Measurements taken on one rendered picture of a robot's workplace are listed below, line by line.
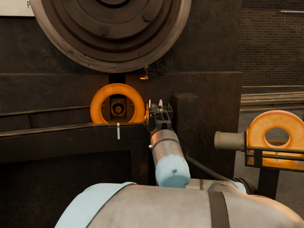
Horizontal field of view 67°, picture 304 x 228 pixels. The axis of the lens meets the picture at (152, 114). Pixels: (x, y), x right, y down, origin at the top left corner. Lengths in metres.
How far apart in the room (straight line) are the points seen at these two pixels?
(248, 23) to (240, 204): 7.72
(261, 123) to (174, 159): 0.31
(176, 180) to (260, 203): 0.31
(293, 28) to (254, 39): 1.32
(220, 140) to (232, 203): 0.54
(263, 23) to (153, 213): 8.00
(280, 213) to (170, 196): 0.09
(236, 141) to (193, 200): 0.54
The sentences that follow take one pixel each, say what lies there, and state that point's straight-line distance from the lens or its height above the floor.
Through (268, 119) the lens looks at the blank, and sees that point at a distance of 0.72.
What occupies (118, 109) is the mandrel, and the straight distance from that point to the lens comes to 0.86.
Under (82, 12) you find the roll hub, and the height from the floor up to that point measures 1.04.
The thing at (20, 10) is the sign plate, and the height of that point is 1.08.
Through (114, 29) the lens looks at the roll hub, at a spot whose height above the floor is 1.00.
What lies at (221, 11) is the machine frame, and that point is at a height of 1.09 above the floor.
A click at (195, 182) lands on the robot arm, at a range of 0.61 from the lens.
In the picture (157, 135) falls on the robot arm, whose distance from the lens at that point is 0.59.
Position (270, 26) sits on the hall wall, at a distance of 8.25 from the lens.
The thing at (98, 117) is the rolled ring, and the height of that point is 0.73.
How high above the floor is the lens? 0.93
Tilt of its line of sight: 14 degrees down
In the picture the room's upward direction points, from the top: straight up
